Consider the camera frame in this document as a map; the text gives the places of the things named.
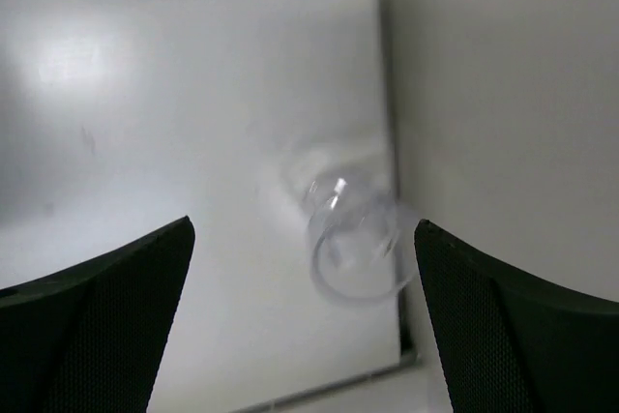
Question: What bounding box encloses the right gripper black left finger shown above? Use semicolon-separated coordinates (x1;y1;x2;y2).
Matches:
1;217;195;412

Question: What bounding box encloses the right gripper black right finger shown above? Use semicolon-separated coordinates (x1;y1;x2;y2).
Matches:
414;220;618;412

